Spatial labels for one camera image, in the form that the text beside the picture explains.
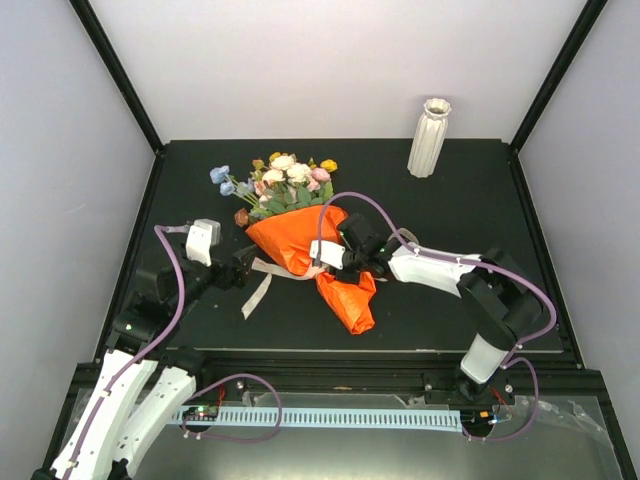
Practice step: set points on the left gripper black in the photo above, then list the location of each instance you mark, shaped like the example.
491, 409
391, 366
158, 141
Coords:
240, 274

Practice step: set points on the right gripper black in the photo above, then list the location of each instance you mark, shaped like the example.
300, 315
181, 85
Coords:
352, 278

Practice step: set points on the cream ribbon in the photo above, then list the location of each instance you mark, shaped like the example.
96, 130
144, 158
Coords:
272, 270

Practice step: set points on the artificial flower bunch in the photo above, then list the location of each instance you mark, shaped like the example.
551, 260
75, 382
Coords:
277, 185

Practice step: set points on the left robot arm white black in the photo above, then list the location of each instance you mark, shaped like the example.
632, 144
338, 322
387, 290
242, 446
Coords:
141, 385

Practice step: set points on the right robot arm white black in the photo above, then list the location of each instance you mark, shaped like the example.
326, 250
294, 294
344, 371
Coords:
502, 308

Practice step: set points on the white ribbed vase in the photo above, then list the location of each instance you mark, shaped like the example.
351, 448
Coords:
429, 137

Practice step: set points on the left circuit board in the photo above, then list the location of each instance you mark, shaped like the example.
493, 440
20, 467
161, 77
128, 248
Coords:
200, 413

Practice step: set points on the circuit board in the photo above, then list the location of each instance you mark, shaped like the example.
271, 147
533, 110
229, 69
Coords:
489, 417
200, 413

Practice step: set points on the right circuit board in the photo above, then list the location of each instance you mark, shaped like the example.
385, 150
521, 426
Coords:
489, 417

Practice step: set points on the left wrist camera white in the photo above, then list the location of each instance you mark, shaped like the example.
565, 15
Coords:
202, 236

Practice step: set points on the light blue cable duct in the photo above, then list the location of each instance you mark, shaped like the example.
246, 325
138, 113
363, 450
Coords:
331, 418

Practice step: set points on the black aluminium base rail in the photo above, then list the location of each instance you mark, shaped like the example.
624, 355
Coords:
437, 377

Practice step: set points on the left black frame post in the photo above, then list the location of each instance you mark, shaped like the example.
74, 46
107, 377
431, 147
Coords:
102, 44

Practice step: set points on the black frame post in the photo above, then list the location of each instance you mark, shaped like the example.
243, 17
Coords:
577, 36
102, 44

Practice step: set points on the right black frame post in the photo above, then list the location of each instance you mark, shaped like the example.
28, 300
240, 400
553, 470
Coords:
577, 36

